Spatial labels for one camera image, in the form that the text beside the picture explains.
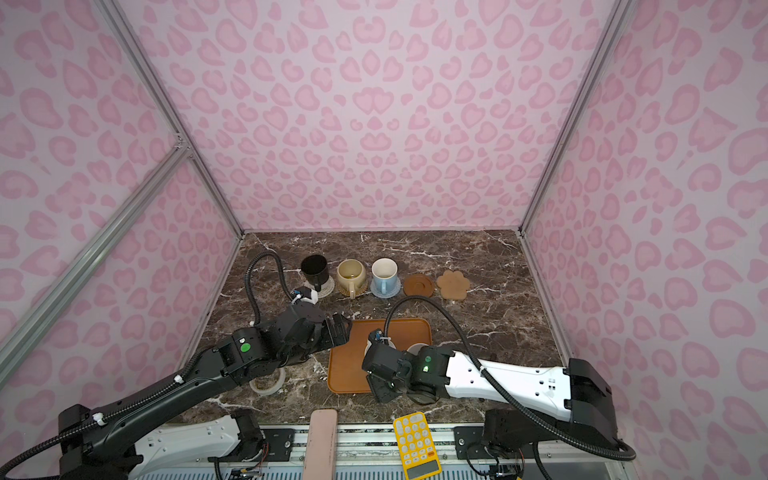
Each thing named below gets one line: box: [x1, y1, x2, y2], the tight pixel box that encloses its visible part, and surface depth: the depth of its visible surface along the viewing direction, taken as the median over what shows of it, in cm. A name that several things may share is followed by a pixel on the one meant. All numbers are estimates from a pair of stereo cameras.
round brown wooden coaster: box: [403, 274, 435, 297], surface depth 106 cm
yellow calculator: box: [393, 412, 442, 480], surface depth 73 cm
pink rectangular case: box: [303, 409, 338, 480], surface depth 72 cm
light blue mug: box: [372, 257, 398, 295], surface depth 99 cm
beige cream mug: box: [336, 258, 366, 299], surface depth 98 cm
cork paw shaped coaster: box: [437, 270, 470, 300], surface depth 106 cm
